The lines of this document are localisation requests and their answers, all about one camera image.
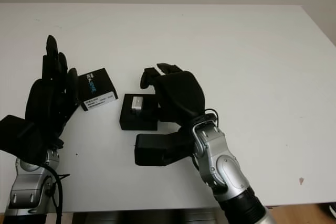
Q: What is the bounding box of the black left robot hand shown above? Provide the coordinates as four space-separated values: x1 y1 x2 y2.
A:
25 35 81 152

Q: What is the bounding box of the dark robot torso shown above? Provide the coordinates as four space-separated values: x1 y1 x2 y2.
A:
72 208 224 224

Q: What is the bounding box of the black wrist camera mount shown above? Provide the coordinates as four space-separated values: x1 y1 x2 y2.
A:
0 114 46 161
134 125 197 167

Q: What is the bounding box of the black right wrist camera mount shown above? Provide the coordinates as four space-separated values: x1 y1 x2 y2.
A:
134 125 197 167

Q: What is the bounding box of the black RealSense box lid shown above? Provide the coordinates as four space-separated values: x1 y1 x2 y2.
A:
78 68 118 112

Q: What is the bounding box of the black camera box base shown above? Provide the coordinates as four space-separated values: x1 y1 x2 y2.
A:
119 93 160 131

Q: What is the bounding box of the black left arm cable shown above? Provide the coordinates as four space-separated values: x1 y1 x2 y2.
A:
44 167 71 224

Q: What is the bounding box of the small silver camera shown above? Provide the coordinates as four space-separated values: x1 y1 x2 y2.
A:
130 97 144 115

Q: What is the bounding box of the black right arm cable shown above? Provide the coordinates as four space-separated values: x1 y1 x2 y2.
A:
203 108 221 128

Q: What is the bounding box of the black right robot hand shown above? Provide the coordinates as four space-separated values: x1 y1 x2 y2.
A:
140 62 206 130

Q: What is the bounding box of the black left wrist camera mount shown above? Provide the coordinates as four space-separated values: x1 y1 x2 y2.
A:
0 114 46 161

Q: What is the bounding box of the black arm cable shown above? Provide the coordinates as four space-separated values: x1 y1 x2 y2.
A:
203 108 221 128
44 167 71 224

